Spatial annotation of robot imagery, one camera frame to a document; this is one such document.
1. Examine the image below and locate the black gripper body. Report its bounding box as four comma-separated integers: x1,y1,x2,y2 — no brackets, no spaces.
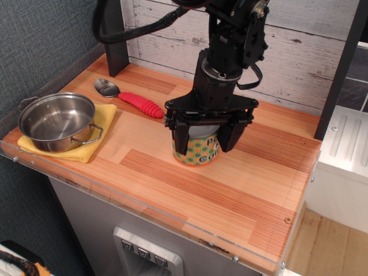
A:
164,62,259,131

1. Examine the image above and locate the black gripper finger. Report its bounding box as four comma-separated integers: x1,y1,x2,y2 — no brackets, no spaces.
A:
172,123,190,155
220,121,247,152

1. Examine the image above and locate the peas and carrots toy can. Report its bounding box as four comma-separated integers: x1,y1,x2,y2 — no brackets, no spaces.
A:
172,125,220,166

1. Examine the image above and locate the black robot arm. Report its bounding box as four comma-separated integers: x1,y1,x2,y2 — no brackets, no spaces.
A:
164,1,269,155

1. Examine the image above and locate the yellow folded cloth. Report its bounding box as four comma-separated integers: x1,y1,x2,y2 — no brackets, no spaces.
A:
17,103,118,164

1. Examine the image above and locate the clear acrylic edge guard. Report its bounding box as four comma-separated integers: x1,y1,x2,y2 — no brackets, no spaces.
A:
1,135,294,275

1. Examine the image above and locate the grey toy fridge cabinet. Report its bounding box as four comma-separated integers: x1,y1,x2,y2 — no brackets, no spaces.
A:
50,177,260,275

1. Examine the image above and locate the silver dispenser panel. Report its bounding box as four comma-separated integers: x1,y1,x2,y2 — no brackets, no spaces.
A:
113,227,184,275

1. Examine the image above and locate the white toy sink unit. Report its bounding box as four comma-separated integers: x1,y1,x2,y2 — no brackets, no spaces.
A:
303,41,368,234

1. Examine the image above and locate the stainless steel pot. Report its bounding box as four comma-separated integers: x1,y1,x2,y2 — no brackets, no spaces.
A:
18,92,104,152

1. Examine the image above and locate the orange object bottom left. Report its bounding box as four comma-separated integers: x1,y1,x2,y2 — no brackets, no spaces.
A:
34,263,52,276

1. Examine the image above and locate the red handled metal spoon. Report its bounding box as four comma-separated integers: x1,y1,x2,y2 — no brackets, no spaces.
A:
94,78,164,118

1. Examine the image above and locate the black braided cable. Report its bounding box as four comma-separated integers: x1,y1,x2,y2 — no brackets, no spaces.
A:
92,0,190,45

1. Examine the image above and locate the dark right post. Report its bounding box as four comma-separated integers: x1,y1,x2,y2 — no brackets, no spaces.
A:
313,0,367,141

